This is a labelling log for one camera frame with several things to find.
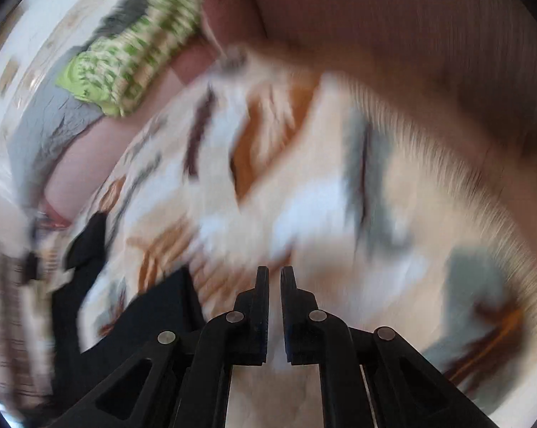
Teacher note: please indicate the leaf pattern fleece blanket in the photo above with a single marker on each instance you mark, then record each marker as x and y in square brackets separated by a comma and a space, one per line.
[264, 163]

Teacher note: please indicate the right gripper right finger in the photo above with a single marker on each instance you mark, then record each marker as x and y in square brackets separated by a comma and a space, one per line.
[369, 379]

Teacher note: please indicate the green patterned folded cloth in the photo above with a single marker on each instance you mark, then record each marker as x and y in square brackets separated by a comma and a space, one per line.
[115, 72]

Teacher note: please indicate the black pants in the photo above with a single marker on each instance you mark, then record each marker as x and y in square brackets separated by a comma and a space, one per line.
[171, 305]

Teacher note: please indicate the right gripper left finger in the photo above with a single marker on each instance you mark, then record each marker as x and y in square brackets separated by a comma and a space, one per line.
[179, 380]

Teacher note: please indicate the dark grey ribbed garment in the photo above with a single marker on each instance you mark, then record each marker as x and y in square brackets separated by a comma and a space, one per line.
[122, 16]

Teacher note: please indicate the grey quilted pillow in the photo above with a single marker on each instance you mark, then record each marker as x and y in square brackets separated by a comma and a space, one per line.
[51, 121]

